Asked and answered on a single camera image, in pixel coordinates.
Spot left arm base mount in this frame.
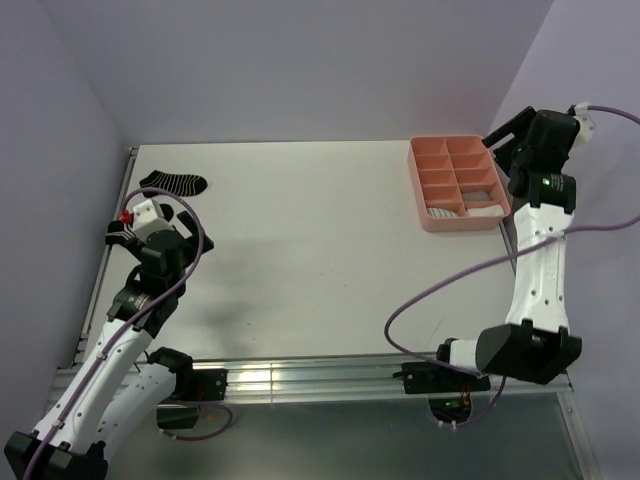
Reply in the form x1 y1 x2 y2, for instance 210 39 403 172
168 368 228 402

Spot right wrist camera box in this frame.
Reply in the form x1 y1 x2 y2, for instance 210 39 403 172
568 102 595 151

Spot black sock thin white stripes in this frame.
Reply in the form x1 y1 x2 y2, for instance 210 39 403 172
139 170 208 197

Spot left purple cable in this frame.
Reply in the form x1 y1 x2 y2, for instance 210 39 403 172
22 187 234 480

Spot pink divided organizer tray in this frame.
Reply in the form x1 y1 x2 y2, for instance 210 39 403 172
408 135 511 233

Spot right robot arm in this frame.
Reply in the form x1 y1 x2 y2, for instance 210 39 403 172
432 104 595 390

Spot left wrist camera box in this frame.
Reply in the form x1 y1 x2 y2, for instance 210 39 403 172
132 199 171 242

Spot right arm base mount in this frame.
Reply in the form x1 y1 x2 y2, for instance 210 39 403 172
392 362 491 395

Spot white sock black toe heel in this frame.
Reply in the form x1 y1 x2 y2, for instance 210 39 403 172
427 207 460 219

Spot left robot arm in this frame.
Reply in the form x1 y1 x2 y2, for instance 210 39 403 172
4 204 213 479

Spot black sock white cuff stripes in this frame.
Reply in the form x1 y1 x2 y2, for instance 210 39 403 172
104 203 174 246

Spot taupe sock red cuff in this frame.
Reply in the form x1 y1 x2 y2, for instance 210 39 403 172
461 190 495 204

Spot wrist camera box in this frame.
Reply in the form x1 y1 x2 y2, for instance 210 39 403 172
132 199 171 242
568 102 595 151

